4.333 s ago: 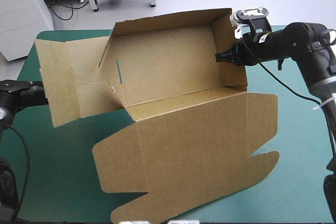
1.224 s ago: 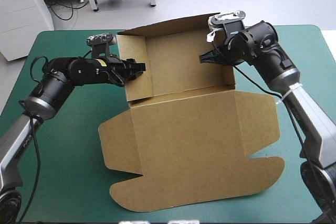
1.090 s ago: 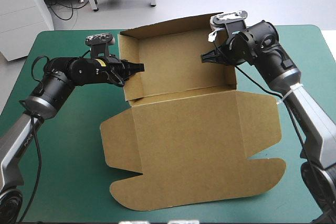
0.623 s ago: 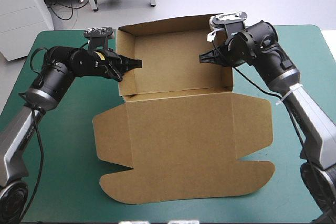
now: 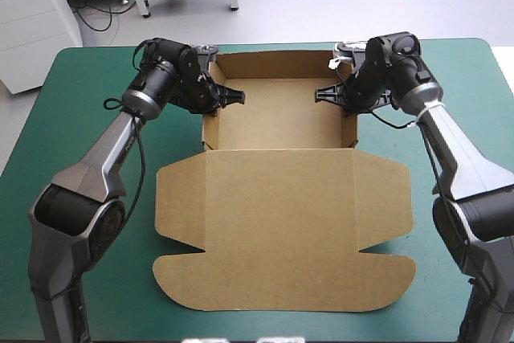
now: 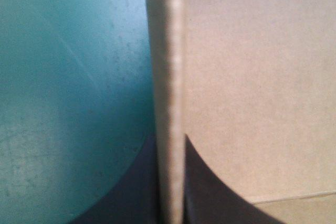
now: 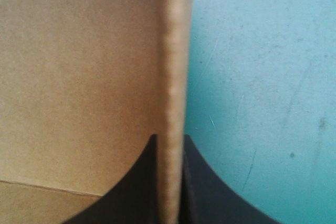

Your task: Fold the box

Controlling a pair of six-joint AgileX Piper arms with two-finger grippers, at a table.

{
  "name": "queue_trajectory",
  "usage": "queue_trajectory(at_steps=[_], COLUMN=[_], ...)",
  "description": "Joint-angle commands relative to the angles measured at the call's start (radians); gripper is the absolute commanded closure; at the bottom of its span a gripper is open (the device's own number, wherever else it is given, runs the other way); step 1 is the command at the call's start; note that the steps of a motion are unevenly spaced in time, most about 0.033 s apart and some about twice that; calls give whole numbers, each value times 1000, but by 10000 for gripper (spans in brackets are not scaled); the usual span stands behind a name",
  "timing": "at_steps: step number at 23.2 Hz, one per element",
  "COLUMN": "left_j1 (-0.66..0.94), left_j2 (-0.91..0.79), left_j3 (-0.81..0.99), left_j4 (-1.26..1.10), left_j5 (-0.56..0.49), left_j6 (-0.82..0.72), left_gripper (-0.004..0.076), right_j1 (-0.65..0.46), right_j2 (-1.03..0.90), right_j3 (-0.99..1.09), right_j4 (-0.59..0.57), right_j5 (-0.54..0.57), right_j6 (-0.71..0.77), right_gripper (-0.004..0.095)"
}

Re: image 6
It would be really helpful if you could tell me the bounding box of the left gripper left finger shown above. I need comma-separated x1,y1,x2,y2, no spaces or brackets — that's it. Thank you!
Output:
68,132,165,224

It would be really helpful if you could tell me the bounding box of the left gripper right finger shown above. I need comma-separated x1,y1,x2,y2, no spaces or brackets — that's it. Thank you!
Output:
181,134,289,224

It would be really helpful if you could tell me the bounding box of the brown cardboard box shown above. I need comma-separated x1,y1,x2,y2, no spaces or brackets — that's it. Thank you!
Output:
142,0,336,224

